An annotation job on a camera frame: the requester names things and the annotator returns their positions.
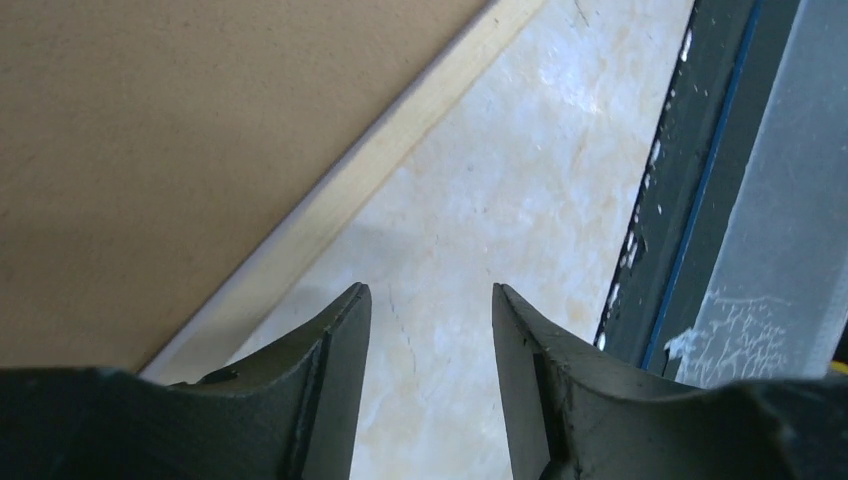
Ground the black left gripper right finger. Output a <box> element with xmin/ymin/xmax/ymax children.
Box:
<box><xmin>492</xmin><ymin>284</ymin><xmax>847</xmax><ymax>479</ymax></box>

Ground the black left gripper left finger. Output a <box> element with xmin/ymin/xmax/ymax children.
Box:
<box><xmin>1</xmin><ymin>283</ymin><xmax>372</xmax><ymax>479</ymax></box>

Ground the brown cardboard backing board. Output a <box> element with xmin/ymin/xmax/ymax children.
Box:
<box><xmin>1</xmin><ymin>1</ymin><xmax>482</xmax><ymax>370</ymax></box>

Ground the white wooden picture frame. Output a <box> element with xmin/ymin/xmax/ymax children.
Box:
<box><xmin>140</xmin><ymin>1</ymin><xmax>544</xmax><ymax>384</ymax></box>

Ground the aluminium front rail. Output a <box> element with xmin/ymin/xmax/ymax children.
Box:
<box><xmin>665</xmin><ymin>1</ymin><xmax>847</xmax><ymax>388</ymax></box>

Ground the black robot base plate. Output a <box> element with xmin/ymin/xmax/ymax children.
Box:
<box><xmin>595</xmin><ymin>1</ymin><xmax>799</xmax><ymax>379</ymax></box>

